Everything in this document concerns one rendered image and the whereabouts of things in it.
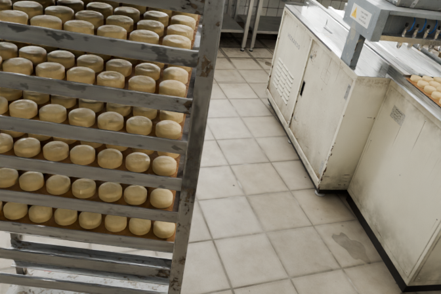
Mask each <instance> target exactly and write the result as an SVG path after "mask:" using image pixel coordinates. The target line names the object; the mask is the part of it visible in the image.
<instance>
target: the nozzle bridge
mask: <svg viewBox="0 0 441 294"><path fill-rule="evenodd" d="M414 18H415V24H414V26H413V28H412V29H411V27H412V25H413V22H414ZM425 18H426V19H427V23H426V26H425V28H424V29H423V26H424V25H425ZM436 20H437V21H438V24H437V27H436V29H435V30H434V31H433V29H434V27H435V25H436ZM343 21H344V22H345V23H347V24H348V25H349V26H350V29H349V32H348V35H347V38H346V41H345V45H344V48H343V51H342V54H341V60H342V61H343V62H344V63H345V64H346V65H347V66H348V67H353V68H355V67H356V65H357V63H358V59H359V57H360V53H361V51H362V48H363V46H364V42H365V40H366V39H367V40H368V41H371V42H379V41H392V42H399V43H413V44H420V45H433V46H440V47H441V35H438V37H437V39H433V37H434V33H435V31H436V30H437V29H438V26H441V12H439V11H433V10H423V9H412V8H405V7H397V6H395V5H393V4H392V3H389V2H388V1H386V0H348V3H347V6H346V10H345V14H344V16H343ZM406 22H408V23H409V25H408V30H410V29H411V31H408V32H406V34H405V36H401V33H402V30H403V28H404V26H405V25H406ZM417 24H420V26H419V32H420V31H421V30H422V29H423V31H422V32H420V33H417V35H416V37H412V36H411V35H412V33H413V31H414V28H415V27H416V25H417ZM428 25H430V31H429V32H432V31H433V33H431V34H428V36H427V38H426V39H425V38H422V36H423V34H424V31H425V29H426V28H427V26H428Z"/></svg>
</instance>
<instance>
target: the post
mask: <svg viewBox="0 0 441 294"><path fill-rule="evenodd" d="M225 3H226V0H205V6H204V12H203V22H202V27H201V37H200V42H199V53H198V62H197V68H196V78H195V83H194V93H193V99H192V108H191V114H190V124H189V130H188V139H187V145H186V155H185V160H184V170H183V176H182V186H181V191H180V201H179V207H178V216H177V226H176V232H175V241H174V247H173V257H172V263H171V272H170V278H169V288H168V294H180V293H181V289H182V281H183V276H184V267H185V263H186V255H187V250H188V242H189V237H190V229H191V224H192V216H193V212H194V204H195V198H196V190H197V186H198V178H199V173H200V165H201V157H202V152H203V144H204V139H205V131H206V126H207V118H208V113H209V105H210V101H211V93H212V88H213V80H214V75H215V67H216V62H217V54H218V49H219V41H220V36H221V28H222V20H223V16H224V8H225Z"/></svg>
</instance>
